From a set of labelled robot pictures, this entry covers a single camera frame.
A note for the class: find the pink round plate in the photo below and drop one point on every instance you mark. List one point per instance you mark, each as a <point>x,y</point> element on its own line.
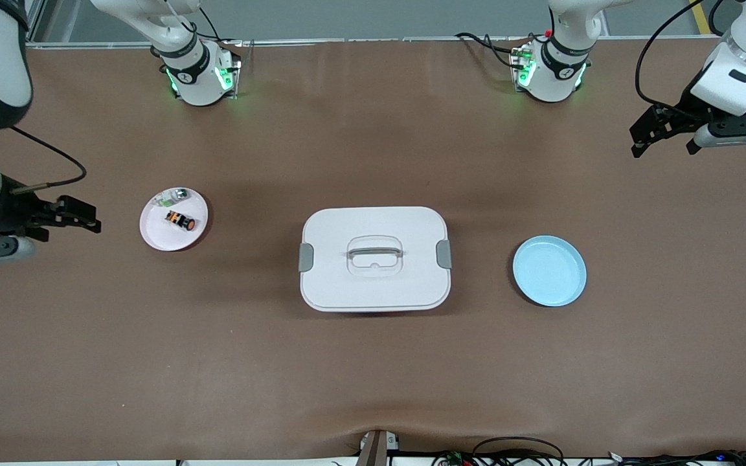
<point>166,236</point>

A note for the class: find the small clear green switch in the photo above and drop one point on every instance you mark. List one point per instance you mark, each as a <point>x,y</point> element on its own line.
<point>173,196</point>

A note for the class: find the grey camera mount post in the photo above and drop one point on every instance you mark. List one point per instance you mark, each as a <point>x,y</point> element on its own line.
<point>376,450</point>

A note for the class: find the light blue round plate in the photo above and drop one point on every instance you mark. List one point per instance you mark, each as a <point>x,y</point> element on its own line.
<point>549,272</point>

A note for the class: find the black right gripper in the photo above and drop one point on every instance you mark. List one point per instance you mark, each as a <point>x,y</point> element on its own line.
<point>15,211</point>

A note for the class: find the aluminium table frame rail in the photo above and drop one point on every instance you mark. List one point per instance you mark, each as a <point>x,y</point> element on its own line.
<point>379,41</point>

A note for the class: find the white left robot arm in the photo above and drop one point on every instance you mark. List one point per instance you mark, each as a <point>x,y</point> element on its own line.
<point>561,65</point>

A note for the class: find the white lidded storage box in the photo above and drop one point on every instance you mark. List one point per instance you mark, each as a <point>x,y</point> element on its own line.
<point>373,285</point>

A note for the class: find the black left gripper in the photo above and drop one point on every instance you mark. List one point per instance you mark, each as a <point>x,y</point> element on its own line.
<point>685,114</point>

